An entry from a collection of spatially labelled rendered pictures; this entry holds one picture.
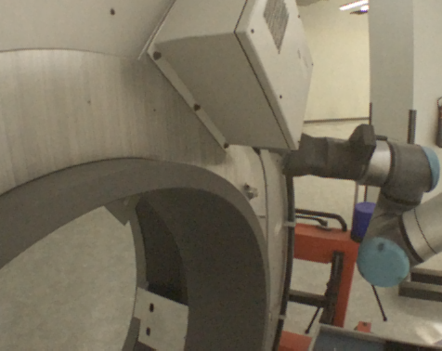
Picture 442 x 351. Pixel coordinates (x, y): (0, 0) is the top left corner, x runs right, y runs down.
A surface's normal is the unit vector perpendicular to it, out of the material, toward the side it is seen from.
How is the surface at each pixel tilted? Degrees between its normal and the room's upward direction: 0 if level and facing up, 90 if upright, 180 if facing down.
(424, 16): 90
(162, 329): 63
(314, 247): 90
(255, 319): 82
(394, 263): 93
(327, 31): 90
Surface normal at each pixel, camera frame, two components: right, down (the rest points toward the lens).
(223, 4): -0.39, -0.45
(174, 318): -0.47, -0.20
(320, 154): -0.13, -0.47
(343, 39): 0.19, 0.26
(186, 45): -0.28, 0.89
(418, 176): -0.07, 0.39
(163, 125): 0.88, 0.08
